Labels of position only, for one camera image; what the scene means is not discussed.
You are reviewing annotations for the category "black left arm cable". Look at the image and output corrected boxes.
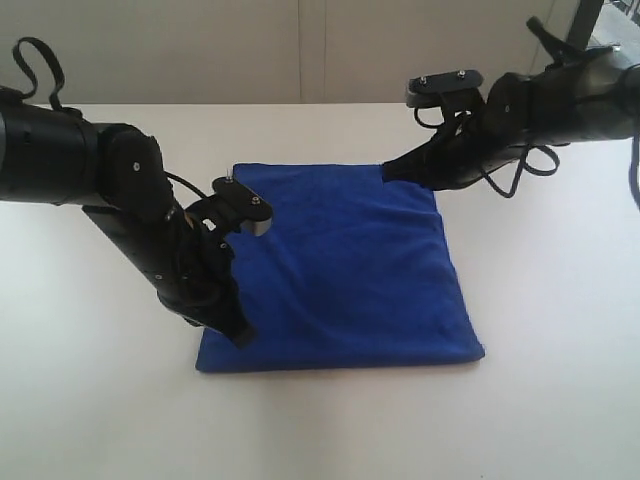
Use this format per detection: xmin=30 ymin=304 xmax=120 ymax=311
xmin=12 ymin=35 xmax=206 ymax=199

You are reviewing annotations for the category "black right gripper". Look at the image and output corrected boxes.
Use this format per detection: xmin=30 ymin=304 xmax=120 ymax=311
xmin=380 ymin=109 xmax=525 ymax=191

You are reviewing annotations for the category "beige wall panel partition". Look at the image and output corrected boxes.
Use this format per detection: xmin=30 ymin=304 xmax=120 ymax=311
xmin=1 ymin=1 xmax=577 ymax=104

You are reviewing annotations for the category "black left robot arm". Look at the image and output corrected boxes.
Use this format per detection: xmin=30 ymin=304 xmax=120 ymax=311
xmin=1 ymin=87 xmax=270 ymax=348

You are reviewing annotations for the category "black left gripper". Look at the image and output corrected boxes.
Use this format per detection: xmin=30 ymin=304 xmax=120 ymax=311
xmin=144 ymin=219 xmax=256 ymax=349

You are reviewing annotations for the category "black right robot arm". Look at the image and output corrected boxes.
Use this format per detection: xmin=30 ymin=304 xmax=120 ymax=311
xmin=381 ymin=47 xmax=639 ymax=191

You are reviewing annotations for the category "blue towel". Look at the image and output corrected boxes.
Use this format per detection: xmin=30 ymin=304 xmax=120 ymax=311
xmin=195 ymin=163 xmax=485 ymax=373

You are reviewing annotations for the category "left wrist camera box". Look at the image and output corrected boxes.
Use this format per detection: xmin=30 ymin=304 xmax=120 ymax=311
xmin=187 ymin=177 xmax=273 ymax=238

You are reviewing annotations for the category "black window frame post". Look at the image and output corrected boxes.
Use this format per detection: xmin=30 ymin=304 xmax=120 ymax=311
xmin=565 ymin=0 xmax=604 ymax=49

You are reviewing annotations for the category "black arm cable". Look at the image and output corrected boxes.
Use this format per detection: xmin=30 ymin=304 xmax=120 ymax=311
xmin=12 ymin=35 xmax=206 ymax=199
xmin=412 ymin=15 xmax=640 ymax=204

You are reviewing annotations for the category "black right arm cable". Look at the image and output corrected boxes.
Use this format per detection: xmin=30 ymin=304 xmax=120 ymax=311
xmin=412 ymin=15 xmax=640 ymax=204

